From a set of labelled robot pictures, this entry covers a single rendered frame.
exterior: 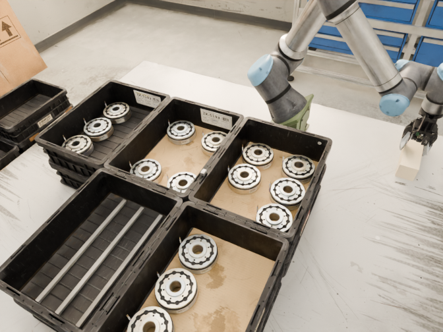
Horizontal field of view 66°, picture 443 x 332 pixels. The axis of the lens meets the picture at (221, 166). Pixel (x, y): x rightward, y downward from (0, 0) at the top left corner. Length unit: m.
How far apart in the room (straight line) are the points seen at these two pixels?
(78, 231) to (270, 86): 0.81
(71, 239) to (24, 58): 2.84
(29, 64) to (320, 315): 3.35
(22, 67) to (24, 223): 2.52
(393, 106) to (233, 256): 0.64
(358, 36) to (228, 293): 0.77
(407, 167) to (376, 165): 0.11
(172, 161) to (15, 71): 2.70
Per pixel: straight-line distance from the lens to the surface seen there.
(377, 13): 2.75
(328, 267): 1.11
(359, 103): 2.94
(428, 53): 2.82
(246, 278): 0.92
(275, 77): 1.31
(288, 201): 1.02
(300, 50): 1.36
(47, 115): 2.15
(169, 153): 1.22
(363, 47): 1.09
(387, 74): 1.12
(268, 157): 1.13
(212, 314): 0.88
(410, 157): 1.40
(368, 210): 1.26
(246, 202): 1.04
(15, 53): 3.73
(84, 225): 1.10
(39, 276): 1.06
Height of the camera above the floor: 1.66
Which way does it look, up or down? 46 degrees down
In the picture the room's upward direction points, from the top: 4 degrees counter-clockwise
